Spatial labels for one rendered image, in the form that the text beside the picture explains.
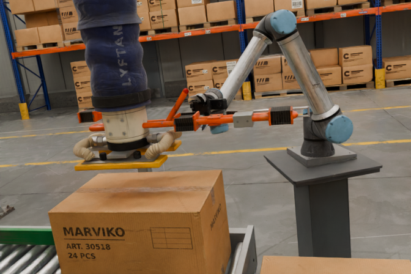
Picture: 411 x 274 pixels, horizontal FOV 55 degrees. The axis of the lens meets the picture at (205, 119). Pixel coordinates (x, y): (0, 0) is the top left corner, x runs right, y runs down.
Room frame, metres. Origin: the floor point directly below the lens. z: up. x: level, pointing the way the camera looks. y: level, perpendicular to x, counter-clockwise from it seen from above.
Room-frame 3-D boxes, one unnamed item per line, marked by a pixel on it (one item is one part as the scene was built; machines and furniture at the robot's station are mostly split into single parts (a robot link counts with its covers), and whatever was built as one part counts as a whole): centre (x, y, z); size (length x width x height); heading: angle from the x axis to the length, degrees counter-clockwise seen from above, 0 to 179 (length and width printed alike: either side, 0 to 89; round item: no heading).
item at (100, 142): (1.52, 0.31, 1.15); 0.34 x 0.25 x 0.06; 76
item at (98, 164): (1.43, 0.34, 1.11); 0.34 x 0.10 x 0.05; 76
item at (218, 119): (1.59, 0.09, 1.22); 0.93 x 0.30 x 0.04; 76
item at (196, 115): (1.46, 0.07, 1.22); 0.10 x 0.08 x 0.06; 166
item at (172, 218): (1.52, 0.30, 0.75); 0.60 x 0.40 x 0.40; 75
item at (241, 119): (1.41, -0.14, 1.21); 0.07 x 0.07 x 0.04; 76
